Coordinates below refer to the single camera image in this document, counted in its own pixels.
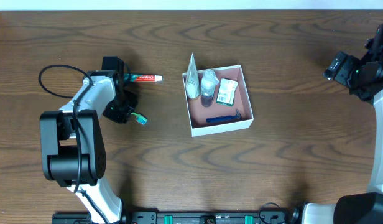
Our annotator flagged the Colgate toothpaste tube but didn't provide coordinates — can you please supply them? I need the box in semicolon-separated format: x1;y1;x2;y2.
124;73;163;82

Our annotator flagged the green white toothbrush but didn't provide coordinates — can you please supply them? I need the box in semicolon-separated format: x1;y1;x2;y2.
131;112;148;125

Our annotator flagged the white Pantene conditioner tube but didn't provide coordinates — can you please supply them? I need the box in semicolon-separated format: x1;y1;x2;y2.
185;54;200;99

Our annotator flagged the clear purple soap pump bottle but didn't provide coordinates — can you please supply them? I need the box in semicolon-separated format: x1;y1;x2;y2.
200;69;219;107

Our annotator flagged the green white soap bar box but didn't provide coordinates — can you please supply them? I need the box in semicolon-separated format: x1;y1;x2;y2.
216;78;238;106

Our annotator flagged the blue disposable razor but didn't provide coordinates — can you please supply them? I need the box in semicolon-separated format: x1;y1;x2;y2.
206;109;242;123

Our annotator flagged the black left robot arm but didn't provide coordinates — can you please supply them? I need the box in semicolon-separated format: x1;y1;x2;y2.
40;56;137;223

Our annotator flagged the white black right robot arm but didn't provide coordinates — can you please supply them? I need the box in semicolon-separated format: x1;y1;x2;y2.
299;24;383;224

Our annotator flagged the white box pink interior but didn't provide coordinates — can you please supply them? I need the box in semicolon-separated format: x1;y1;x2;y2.
185;65;254;137

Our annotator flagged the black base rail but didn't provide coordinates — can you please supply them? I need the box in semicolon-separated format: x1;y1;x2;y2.
51;202;304;224

